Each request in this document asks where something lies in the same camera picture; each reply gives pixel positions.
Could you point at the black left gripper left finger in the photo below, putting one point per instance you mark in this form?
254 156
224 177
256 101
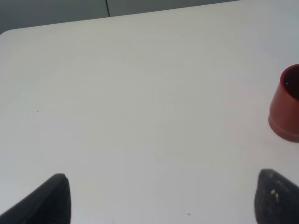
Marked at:
50 203

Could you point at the red plastic cup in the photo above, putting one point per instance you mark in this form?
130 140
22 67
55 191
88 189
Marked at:
284 108

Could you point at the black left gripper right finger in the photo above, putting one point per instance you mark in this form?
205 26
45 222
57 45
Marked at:
276 199

